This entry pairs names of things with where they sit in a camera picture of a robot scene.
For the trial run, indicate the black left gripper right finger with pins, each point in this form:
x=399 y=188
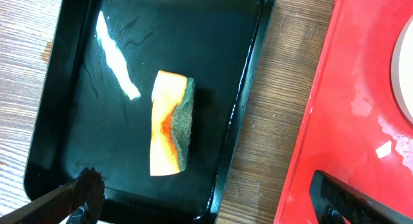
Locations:
x=337 y=202

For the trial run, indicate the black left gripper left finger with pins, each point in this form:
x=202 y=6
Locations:
x=78 y=202

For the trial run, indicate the orange green sponge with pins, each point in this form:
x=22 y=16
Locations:
x=171 y=123

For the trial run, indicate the light blue plate front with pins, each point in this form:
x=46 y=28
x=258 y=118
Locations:
x=401 y=70

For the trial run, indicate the red plastic tray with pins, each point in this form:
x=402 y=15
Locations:
x=352 y=127

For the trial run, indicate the black water tray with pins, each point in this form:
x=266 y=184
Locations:
x=96 y=103

